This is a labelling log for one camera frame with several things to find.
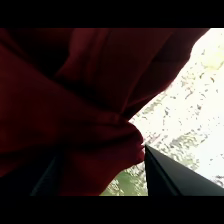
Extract dark red T-shirt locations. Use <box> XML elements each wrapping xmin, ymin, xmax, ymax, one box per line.
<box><xmin>0</xmin><ymin>28</ymin><xmax>210</xmax><ymax>197</ymax></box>

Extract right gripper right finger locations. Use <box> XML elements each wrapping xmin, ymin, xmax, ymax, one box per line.
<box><xmin>144</xmin><ymin>144</ymin><xmax>224</xmax><ymax>197</ymax></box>

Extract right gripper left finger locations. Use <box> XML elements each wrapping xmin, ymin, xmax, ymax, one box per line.
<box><xmin>30</xmin><ymin>150</ymin><xmax>66</xmax><ymax>197</ymax></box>

